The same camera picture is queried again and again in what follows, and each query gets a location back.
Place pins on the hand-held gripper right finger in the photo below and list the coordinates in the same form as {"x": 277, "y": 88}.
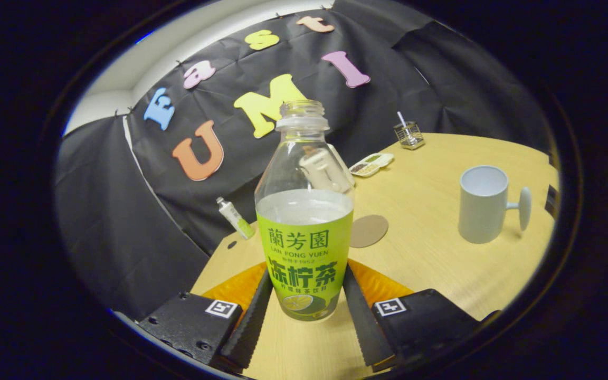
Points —
{"x": 362, "y": 327}

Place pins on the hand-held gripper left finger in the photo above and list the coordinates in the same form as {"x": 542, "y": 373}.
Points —
{"x": 251, "y": 327}

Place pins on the green label juice bottle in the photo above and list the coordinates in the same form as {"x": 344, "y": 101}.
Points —
{"x": 304, "y": 248}

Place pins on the round brown coaster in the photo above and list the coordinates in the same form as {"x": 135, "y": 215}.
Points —
{"x": 368, "y": 231}

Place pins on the white cup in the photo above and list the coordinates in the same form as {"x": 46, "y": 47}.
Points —
{"x": 481, "y": 211}

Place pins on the small white green bottle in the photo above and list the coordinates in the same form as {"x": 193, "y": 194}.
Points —
{"x": 235, "y": 217}

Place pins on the wooden table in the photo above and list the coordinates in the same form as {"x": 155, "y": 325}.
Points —
{"x": 430, "y": 279}

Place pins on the white toaster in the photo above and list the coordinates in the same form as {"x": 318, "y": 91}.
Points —
{"x": 326, "y": 170}

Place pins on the white divided tray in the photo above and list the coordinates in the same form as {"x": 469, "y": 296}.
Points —
{"x": 371, "y": 164}

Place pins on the white straw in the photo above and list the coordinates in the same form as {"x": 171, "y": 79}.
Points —
{"x": 401, "y": 117}

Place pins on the black table edge clamp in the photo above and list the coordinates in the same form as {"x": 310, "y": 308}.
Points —
{"x": 551, "y": 200}

